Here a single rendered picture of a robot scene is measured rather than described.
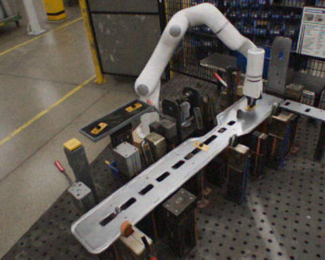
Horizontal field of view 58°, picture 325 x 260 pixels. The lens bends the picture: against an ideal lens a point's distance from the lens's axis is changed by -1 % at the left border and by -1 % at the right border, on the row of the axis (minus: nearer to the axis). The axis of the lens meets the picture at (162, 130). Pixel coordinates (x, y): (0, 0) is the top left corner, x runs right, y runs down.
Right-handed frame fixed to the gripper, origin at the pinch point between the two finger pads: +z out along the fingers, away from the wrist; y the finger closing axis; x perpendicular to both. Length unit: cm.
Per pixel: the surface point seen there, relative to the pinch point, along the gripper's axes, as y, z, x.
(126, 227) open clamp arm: 16, -7, -106
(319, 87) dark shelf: 23.0, 0.1, 39.1
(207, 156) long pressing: 7, 3, -51
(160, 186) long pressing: 3, 3, -79
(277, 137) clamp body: 21.5, 10.1, -8.5
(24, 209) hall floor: -146, 103, -112
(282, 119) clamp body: 22.5, -1.3, -7.9
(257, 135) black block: 16.4, 4.0, -21.2
